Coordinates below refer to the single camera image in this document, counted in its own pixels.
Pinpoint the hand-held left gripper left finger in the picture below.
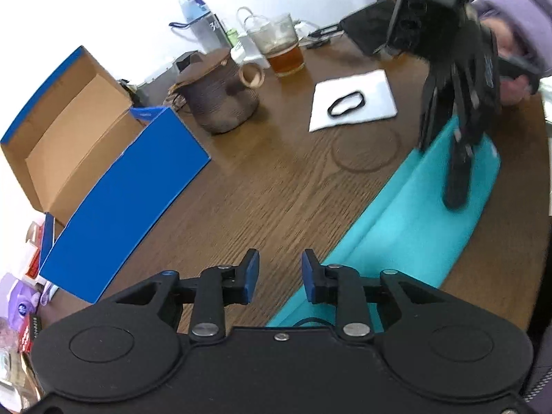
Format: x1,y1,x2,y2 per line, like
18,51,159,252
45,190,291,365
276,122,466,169
116,249,260,340

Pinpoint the black pen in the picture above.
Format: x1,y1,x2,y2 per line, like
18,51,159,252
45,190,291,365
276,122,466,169
307,23,346,40

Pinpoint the clear water bottle blue lid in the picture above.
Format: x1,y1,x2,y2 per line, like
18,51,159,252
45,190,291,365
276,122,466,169
169,0,234,53

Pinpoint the black elastic band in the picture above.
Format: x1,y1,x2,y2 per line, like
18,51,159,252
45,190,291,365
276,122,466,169
327,90,367,118

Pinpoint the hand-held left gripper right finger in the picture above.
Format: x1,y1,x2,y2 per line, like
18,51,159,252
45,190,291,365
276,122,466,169
301,249,446,340

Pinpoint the glass mug of tea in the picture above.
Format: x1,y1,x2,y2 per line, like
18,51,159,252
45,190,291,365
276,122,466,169
236,6,307,79

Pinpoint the black flat case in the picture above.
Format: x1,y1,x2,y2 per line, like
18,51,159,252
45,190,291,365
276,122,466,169
339,0,404,57

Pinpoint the purple plastic package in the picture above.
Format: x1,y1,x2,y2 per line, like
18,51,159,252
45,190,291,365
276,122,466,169
0,273,58,334

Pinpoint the small black box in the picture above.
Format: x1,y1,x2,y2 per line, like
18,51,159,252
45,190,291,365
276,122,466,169
174,51,203,75

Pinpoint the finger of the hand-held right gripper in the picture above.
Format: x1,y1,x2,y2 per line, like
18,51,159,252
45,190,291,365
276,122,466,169
417,62,459,153
443,73,489,212

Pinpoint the brown ceramic teapot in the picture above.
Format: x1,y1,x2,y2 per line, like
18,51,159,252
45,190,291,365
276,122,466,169
169,49,265,135

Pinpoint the blue cardboard box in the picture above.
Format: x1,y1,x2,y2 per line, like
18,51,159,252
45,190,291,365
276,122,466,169
0,45,212,305

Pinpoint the white paper sheet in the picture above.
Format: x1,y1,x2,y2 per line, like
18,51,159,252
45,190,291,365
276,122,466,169
308,69,398,134

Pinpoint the person's right hand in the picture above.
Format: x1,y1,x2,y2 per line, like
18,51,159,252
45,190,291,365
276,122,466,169
480,16,543,107

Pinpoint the red packet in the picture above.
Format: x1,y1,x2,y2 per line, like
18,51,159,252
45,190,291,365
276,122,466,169
16,314,42,355

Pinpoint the teal shopping bag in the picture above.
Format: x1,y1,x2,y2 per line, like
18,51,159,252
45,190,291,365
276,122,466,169
266,116,502,329

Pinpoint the red and white box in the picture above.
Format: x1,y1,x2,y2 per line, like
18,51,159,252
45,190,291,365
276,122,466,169
23,221,57,288

